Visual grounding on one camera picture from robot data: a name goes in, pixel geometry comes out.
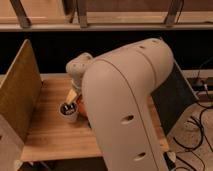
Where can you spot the grey ceramic cup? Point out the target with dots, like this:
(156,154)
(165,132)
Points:
(69,111)

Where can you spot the orange bowl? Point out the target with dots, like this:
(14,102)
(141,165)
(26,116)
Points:
(81,106)

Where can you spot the left wooden side panel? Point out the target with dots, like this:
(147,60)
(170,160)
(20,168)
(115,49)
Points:
(19,91)

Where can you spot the wooden shelf rail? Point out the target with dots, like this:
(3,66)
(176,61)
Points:
(105,15)

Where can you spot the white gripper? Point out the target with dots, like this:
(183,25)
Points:
(77,86)

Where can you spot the right dark side panel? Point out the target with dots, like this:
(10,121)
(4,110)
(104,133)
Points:
(173,99)

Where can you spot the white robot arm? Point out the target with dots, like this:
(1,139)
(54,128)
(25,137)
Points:
(115,87)

